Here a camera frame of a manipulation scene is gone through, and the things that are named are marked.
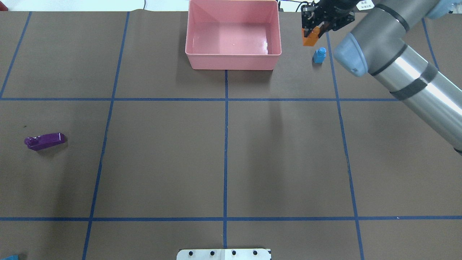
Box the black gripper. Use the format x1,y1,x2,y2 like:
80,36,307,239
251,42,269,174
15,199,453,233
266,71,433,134
301,0,360,38

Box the orange sloped block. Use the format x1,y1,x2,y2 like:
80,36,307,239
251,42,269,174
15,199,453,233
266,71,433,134
301,26,319,47

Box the small blue block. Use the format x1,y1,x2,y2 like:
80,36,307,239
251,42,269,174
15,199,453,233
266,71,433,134
312,47,327,64

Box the purple sloped block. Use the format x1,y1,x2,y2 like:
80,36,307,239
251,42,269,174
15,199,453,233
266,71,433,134
24,132,66,151

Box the long blue studded block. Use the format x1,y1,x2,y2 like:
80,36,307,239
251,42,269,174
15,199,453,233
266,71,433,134
0,255,19,260

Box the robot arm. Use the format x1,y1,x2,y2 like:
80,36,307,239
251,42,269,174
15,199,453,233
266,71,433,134
333,0,462,154

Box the pink plastic box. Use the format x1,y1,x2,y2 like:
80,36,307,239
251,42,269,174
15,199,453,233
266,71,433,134
185,0,282,70

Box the brown paper table mat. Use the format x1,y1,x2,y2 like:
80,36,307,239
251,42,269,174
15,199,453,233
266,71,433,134
1,10,461,260

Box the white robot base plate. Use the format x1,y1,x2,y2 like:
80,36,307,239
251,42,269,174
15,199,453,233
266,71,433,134
176,248,272,260

